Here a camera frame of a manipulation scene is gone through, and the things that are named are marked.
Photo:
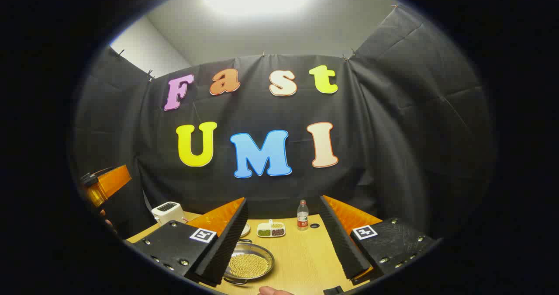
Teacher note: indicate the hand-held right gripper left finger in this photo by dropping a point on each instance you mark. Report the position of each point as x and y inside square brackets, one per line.
[227, 247]

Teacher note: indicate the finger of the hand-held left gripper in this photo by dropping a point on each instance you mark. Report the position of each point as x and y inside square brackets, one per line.
[109, 183]

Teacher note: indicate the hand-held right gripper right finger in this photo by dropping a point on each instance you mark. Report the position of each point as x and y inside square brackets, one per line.
[343, 247]

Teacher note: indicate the white oval plate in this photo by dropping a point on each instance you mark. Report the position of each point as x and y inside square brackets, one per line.
[245, 230]

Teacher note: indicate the pile of soybeans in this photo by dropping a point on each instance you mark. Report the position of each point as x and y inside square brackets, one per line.
[248, 265]

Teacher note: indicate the pile of green mung beans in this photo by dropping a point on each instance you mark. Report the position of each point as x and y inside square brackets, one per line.
[263, 232]

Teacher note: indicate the white divided dish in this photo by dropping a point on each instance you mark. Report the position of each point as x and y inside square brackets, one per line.
[270, 230]

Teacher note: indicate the clear plastic water bottle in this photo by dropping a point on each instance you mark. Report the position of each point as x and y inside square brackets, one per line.
[302, 218]

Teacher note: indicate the pile of dark red beans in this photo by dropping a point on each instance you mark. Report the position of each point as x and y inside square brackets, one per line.
[277, 232]

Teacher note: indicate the white toaster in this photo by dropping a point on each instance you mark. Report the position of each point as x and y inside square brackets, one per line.
[168, 213]

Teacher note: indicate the black backdrop cloth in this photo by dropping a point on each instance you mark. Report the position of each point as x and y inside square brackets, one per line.
[384, 133]

